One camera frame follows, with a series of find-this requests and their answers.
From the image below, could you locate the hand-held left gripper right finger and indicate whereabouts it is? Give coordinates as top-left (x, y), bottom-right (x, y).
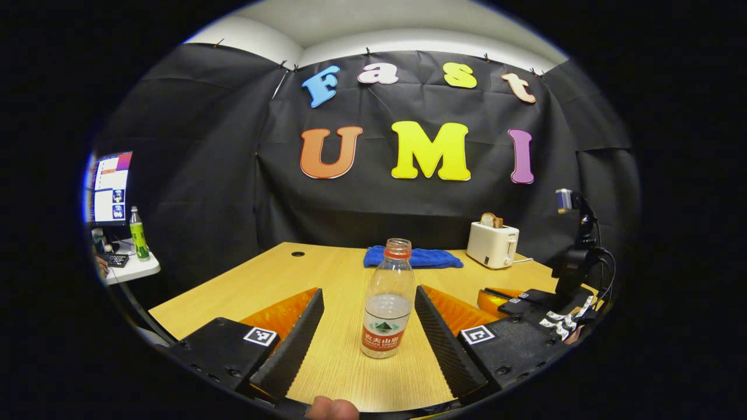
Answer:
top-left (414, 285), bottom-right (571, 407)

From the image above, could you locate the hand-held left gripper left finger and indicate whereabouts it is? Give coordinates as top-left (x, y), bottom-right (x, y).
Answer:
top-left (168, 288), bottom-right (326, 403)

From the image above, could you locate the clear plastic water bottle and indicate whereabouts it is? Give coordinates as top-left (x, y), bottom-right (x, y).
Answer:
top-left (361, 238), bottom-right (417, 359)

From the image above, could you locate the green drink bottle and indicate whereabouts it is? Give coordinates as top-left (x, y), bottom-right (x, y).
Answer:
top-left (129, 206), bottom-right (151, 260)

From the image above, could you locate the white toaster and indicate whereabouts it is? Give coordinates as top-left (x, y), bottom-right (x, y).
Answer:
top-left (467, 220), bottom-right (520, 270)

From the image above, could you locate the blue towel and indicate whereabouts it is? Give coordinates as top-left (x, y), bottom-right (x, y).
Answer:
top-left (364, 245), bottom-right (465, 270)

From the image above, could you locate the white side desk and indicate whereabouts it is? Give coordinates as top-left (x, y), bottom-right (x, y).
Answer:
top-left (96, 238), bottom-right (161, 286)

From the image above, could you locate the computer monitor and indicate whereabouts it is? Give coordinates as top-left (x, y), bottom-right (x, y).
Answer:
top-left (88, 152), bottom-right (134, 228)

